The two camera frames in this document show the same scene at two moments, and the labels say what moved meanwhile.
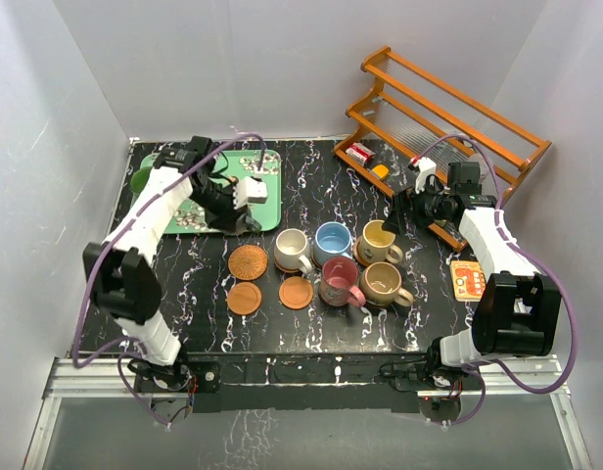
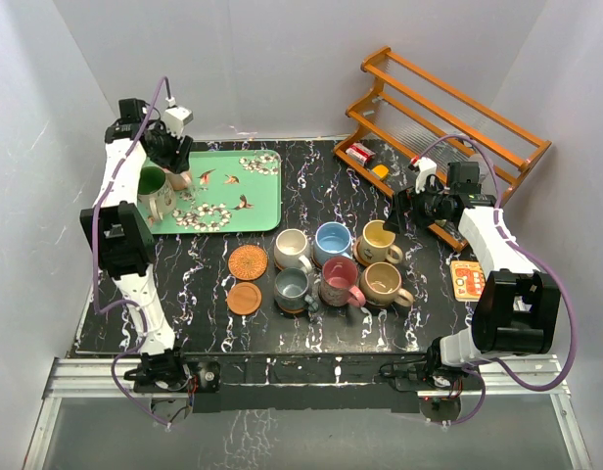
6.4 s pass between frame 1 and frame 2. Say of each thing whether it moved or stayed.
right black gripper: stayed
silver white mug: stayed
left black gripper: moved
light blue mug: stayed
